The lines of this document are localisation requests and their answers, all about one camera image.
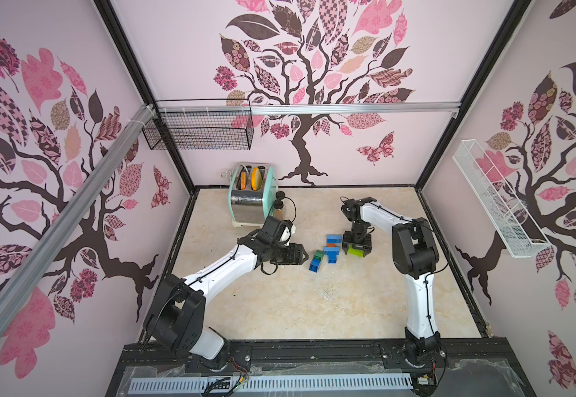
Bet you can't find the aluminium rail wall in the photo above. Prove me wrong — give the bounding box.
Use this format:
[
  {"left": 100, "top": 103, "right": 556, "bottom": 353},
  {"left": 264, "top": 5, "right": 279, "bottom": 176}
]
[
  {"left": 159, "top": 102, "right": 461, "bottom": 116},
  {"left": 0, "top": 104, "right": 156, "bottom": 338}
]

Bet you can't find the lime green long lego brick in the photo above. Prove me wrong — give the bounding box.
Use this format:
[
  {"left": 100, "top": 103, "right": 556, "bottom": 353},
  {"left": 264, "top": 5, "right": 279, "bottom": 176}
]
[{"left": 348, "top": 246, "right": 365, "bottom": 257}]

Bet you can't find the white wire shelf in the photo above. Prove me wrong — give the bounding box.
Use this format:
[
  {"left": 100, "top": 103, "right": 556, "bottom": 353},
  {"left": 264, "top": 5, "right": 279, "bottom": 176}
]
[{"left": 453, "top": 139, "right": 553, "bottom": 258}]

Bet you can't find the black wire basket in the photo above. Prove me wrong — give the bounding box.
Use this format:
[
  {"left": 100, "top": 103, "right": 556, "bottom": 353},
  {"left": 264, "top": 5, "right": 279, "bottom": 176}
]
[{"left": 142, "top": 99, "right": 254, "bottom": 151}]

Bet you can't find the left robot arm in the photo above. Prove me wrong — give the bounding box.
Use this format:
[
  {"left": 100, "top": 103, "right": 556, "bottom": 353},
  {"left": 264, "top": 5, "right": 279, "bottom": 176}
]
[{"left": 143, "top": 234, "right": 309, "bottom": 370}]

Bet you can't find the dark green square lego brick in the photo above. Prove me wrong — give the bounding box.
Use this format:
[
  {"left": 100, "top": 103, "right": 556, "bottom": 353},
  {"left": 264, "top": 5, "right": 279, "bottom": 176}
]
[{"left": 315, "top": 250, "right": 326, "bottom": 261}]

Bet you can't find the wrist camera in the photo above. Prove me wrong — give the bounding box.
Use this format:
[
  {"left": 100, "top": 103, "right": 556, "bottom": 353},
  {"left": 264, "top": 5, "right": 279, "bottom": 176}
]
[
  {"left": 341, "top": 198, "right": 363, "bottom": 223},
  {"left": 257, "top": 216, "right": 296, "bottom": 245}
]

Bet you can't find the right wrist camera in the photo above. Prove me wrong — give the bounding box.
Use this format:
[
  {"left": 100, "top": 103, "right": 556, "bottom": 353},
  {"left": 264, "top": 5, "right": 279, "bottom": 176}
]
[{"left": 341, "top": 198, "right": 363, "bottom": 223}]

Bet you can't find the aluminium rail back wall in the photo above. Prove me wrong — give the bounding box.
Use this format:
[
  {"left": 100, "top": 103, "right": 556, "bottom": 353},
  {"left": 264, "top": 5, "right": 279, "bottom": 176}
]
[{"left": 159, "top": 102, "right": 461, "bottom": 116}]

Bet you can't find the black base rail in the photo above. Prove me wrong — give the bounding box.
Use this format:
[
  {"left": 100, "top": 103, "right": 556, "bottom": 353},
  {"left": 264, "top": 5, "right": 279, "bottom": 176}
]
[{"left": 114, "top": 337, "right": 517, "bottom": 374}]

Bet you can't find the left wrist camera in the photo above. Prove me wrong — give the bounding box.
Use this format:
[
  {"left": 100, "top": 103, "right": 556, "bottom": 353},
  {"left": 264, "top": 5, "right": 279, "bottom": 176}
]
[{"left": 257, "top": 216, "right": 296, "bottom": 245}]

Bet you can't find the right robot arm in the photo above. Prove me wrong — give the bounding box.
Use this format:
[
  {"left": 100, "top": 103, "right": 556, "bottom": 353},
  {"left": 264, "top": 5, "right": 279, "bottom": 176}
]
[{"left": 341, "top": 197, "right": 441, "bottom": 367}]

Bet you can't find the mint green toaster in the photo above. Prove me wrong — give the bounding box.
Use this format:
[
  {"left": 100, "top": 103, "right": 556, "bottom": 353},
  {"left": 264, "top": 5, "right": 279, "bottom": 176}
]
[{"left": 228, "top": 163, "right": 277, "bottom": 228}]

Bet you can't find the white cable duct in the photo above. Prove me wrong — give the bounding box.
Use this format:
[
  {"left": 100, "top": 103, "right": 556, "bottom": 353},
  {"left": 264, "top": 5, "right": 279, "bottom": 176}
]
[{"left": 127, "top": 373, "right": 413, "bottom": 396}]

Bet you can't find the aluminium rail left wall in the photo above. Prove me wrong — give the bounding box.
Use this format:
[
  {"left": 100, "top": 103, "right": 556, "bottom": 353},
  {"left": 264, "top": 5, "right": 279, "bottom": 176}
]
[{"left": 0, "top": 104, "right": 156, "bottom": 338}]

